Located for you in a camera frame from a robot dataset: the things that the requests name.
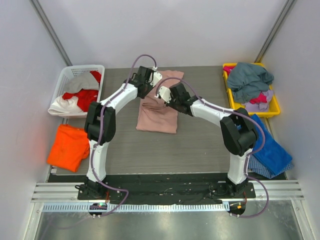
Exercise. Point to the magenta cloth in bin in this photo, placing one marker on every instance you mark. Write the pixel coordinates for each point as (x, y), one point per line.
(258, 98)

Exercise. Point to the grey cloth in basket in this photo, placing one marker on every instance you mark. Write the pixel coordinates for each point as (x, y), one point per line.
(83, 81)

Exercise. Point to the grey blue t shirt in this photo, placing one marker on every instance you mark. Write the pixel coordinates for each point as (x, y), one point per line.
(247, 80)

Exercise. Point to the yellow plastic bin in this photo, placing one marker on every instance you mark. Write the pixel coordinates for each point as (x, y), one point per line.
(273, 108)

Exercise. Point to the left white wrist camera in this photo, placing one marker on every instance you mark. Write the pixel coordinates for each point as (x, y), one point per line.
(155, 77)

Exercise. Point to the white slotted cable duct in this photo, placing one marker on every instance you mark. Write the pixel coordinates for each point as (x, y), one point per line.
(95, 207)

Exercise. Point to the white cloth in basket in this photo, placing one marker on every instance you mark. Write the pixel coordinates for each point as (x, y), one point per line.
(65, 107)

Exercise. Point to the pink printed t shirt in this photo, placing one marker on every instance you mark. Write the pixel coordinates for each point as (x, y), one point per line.
(155, 116)

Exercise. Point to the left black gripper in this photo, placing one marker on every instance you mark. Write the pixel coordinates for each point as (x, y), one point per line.
(144, 90)

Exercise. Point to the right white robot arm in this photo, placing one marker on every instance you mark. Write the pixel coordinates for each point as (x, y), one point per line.
(238, 131)

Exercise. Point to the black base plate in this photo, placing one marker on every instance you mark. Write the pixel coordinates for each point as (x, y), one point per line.
(158, 189)

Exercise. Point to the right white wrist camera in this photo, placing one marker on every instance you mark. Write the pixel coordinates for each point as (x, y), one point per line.
(164, 93)

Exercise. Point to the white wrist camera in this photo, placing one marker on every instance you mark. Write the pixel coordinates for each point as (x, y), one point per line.
(155, 77)
(164, 93)

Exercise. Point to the white plastic basket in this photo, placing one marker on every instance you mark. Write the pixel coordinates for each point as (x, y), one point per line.
(69, 73)

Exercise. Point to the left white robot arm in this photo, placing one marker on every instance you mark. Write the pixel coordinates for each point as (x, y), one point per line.
(100, 126)

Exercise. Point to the lilac cloth in bin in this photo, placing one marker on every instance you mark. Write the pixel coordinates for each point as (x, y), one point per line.
(260, 103)

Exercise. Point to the red cloth in basket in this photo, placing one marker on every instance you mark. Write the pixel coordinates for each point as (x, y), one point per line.
(85, 97)

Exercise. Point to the blue folded t shirt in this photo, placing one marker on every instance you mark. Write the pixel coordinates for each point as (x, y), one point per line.
(272, 155)

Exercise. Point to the blue checkered shirt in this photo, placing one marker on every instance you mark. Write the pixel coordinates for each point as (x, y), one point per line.
(257, 167)

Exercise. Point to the orange folded t shirt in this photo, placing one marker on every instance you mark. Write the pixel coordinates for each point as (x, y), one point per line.
(70, 147)

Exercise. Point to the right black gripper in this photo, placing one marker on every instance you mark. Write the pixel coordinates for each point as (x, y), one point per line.
(175, 101)

